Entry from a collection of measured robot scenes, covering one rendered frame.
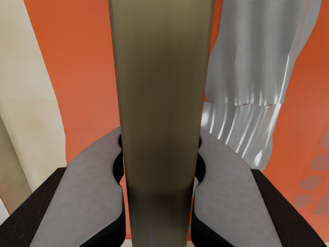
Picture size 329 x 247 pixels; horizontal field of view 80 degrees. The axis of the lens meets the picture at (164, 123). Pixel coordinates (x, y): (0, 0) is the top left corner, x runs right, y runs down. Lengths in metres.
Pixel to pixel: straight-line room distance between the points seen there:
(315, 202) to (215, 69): 0.21
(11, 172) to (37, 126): 0.06
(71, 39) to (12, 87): 0.07
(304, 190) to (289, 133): 0.09
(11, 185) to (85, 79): 0.13
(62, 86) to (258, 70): 0.16
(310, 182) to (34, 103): 0.30
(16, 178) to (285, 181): 0.29
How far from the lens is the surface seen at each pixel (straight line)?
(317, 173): 0.28
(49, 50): 0.19
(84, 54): 0.18
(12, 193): 0.26
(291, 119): 0.22
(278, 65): 0.19
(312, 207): 0.32
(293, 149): 0.24
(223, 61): 0.17
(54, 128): 0.21
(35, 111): 0.21
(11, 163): 0.25
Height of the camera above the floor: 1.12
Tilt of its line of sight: 62 degrees down
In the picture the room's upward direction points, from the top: 179 degrees clockwise
